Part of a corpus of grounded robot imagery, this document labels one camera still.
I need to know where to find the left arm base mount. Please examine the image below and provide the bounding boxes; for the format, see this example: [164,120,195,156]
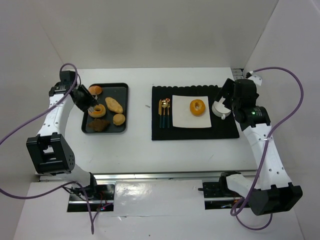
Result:
[64,183,115,213]

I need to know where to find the small round bread bun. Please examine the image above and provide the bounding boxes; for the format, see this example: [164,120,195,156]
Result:
[112,113,126,126]

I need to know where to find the white square plate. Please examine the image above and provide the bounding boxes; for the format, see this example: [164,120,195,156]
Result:
[171,95,212,129]

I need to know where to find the gold spoon green handle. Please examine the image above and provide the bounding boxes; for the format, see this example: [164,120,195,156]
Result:
[161,98,169,128]

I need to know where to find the gold fork green handle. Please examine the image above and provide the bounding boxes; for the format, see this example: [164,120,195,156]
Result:
[166,98,171,129]

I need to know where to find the round sesame bun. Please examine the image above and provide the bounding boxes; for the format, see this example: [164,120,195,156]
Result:
[88,85,103,96]

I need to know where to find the brown leaf-shaped bread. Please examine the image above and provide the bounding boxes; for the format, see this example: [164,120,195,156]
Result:
[87,118,110,132]

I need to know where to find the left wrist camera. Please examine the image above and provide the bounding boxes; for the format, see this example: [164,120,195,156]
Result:
[59,70,76,85]

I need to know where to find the gold knife green handle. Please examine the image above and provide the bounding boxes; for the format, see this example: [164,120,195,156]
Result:
[158,99,163,129]

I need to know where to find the purple cable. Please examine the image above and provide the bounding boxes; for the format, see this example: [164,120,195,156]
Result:
[0,63,111,235]
[229,66,305,230]

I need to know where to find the aluminium table edge rail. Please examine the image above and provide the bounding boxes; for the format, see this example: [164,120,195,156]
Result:
[37,169,258,183]

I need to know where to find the white cup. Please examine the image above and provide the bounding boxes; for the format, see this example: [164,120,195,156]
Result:
[211,97,231,120]

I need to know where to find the metal tongs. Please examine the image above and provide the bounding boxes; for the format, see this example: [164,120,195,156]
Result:
[88,95,99,112]

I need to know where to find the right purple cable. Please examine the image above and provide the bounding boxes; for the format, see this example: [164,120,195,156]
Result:
[229,66,305,230]

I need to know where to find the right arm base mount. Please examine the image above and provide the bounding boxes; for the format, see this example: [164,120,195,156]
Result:
[197,171,241,210]

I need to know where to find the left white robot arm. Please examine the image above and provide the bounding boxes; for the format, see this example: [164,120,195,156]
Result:
[26,82,98,198]

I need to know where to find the oblong bread roll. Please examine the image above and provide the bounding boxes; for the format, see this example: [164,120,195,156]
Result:
[105,97,124,114]

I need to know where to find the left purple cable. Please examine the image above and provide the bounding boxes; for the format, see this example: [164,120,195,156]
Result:
[0,63,111,235]

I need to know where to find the glazed donut bread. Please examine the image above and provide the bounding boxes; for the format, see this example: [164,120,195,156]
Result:
[189,99,206,117]

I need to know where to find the dark baking tray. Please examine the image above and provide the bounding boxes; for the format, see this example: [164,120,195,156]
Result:
[81,82,130,136]

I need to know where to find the black placemat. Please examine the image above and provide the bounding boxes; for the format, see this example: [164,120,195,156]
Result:
[151,85,240,141]

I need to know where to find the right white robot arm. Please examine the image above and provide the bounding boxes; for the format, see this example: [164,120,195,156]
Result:
[215,78,303,216]

